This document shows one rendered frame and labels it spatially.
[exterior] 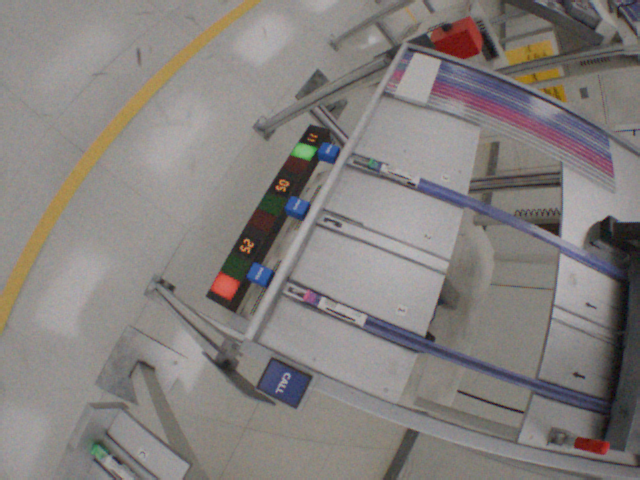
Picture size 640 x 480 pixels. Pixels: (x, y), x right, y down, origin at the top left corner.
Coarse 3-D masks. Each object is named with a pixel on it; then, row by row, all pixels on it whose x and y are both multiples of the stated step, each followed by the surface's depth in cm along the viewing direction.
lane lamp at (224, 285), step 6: (222, 276) 41; (228, 276) 41; (216, 282) 41; (222, 282) 41; (228, 282) 41; (234, 282) 41; (216, 288) 41; (222, 288) 41; (228, 288) 40; (234, 288) 40; (222, 294) 40; (228, 294) 40
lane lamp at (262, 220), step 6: (258, 210) 45; (252, 216) 45; (258, 216) 45; (264, 216) 45; (270, 216) 45; (276, 216) 44; (252, 222) 44; (258, 222) 44; (264, 222) 44; (270, 222) 44; (258, 228) 44; (264, 228) 44
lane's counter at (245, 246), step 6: (240, 240) 43; (246, 240) 43; (252, 240) 43; (258, 240) 43; (240, 246) 43; (246, 246) 43; (252, 246) 43; (258, 246) 43; (240, 252) 43; (246, 252) 42; (252, 252) 42
